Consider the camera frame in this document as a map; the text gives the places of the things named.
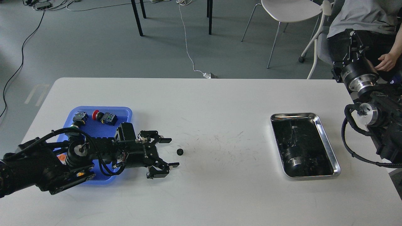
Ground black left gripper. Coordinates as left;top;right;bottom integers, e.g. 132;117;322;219
115;122;180;179

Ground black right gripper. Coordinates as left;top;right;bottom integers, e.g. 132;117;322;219
332;29;378;92

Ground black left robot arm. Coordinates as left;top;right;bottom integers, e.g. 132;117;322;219
1;122;179;197

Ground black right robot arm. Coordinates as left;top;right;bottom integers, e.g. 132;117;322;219
332;29;402;168

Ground person's clasped hands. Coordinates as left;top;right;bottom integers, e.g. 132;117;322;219
374;52;400;72

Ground grey office chair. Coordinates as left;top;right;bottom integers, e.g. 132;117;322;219
298;0;334;79

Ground person in grey shirt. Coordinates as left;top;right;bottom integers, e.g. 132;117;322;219
327;0;402;83

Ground blue plastic tray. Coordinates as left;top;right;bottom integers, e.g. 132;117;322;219
64;106;133;186

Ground white chair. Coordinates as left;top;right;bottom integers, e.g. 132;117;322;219
241;0;328;68

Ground white power adapter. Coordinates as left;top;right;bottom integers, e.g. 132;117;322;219
203;73;217;79

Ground silver metal tray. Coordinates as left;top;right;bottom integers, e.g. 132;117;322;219
270;112;341;180

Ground black table legs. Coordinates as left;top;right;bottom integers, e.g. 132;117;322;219
131;0;214;36

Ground red push button switch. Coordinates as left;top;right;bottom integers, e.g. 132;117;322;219
91;109;118;126

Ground green push button switch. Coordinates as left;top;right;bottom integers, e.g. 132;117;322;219
70;111;89;130

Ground white cable on floor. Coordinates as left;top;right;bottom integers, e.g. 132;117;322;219
177;0;206;76

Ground black cable on floor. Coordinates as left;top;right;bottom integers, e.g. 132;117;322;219
0;9;46;117

